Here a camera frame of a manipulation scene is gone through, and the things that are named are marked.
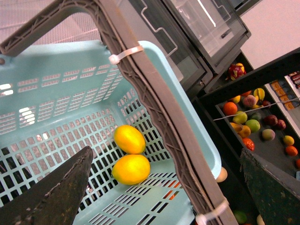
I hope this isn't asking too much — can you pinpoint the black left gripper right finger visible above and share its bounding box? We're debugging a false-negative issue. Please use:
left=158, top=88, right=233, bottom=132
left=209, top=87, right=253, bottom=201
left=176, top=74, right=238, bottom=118
left=240, top=149, right=300, bottom=225

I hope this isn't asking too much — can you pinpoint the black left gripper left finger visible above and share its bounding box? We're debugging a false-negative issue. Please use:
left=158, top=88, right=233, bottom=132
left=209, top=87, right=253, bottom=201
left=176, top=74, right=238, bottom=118
left=0, top=146, right=93, bottom=225

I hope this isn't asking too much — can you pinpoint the large yellow lemon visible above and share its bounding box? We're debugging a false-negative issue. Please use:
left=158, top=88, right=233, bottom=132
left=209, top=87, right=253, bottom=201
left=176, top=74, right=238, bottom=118
left=112, top=154, right=150, bottom=185

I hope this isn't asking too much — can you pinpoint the small yellow lemon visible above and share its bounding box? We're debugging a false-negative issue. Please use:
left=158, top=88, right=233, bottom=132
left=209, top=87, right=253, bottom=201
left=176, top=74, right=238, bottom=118
left=114, top=125, right=146, bottom=154

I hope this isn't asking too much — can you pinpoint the large light-blue basket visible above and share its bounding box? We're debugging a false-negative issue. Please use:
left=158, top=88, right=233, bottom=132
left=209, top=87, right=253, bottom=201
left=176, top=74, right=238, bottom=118
left=0, top=40, right=222, bottom=225

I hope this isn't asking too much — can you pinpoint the grey basket handle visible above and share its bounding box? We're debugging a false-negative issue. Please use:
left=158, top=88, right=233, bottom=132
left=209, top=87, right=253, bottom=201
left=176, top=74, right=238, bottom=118
left=0, top=0, right=237, bottom=225

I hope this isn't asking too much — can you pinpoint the far shelf tangerine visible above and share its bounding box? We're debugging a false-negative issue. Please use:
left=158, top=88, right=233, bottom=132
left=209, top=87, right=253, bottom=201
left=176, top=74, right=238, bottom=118
left=285, top=145, right=298, bottom=157

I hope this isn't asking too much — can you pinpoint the far shelf lemon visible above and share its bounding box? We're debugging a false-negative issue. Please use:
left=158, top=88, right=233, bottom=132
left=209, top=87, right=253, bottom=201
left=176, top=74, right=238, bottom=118
left=283, top=135, right=295, bottom=146

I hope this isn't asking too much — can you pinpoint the pink peach far shelf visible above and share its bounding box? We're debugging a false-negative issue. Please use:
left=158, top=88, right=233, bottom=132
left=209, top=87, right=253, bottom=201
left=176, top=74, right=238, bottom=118
left=262, top=129, right=276, bottom=141

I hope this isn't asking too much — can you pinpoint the green apple far shelf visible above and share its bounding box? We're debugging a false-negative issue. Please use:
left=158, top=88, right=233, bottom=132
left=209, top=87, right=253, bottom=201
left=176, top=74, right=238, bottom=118
left=245, top=119, right=261, bottom=133

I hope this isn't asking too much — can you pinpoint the far orange by basket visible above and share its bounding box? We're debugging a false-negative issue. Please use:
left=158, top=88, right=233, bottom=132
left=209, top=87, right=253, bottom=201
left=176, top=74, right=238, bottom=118
left=295, top=159, right=300, bottom=169

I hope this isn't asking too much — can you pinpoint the dark green avocado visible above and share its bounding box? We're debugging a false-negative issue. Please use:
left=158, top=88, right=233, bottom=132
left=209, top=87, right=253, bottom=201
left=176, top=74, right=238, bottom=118
left=233, top=210, right=248, bottom=225

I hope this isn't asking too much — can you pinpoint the dark red apple far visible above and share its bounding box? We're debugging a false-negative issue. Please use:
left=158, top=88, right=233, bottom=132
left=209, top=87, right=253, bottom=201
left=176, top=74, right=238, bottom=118
left=275, top=120, right=286, bottom=130

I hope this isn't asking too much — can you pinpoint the dark plum far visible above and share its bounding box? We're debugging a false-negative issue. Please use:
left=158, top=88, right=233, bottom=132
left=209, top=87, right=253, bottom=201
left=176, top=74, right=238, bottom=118
left=263, top=114, right=278, bottom=126

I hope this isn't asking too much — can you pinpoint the white zip tie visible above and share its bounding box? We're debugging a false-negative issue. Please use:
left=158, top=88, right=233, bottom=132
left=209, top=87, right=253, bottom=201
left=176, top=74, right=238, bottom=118
left=195, top=198, right=229, bottom=225
left=108, top=45, right=143, bottom=65

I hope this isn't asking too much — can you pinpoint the pink dragon fruit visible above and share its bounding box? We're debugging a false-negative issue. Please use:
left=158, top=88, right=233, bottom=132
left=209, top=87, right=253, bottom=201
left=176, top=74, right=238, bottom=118
left=226, top=63, right=246, bottom=81

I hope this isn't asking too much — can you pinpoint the glass-top chest freezer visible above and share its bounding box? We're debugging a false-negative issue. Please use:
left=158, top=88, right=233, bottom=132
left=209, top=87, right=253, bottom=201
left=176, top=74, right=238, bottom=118
left=130, top=0, right=250, bottom=90

